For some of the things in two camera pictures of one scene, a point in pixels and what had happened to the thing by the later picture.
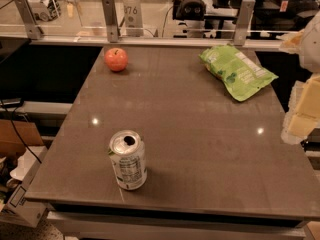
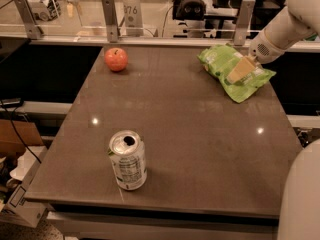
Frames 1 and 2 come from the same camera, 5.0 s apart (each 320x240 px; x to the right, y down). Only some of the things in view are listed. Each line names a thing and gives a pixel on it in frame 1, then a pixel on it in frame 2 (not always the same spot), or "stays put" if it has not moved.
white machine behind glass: [45, 7] stays put
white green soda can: [127, 152] stays put
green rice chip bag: [241, 77] stays put
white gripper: [312, 47] to [263, 50]
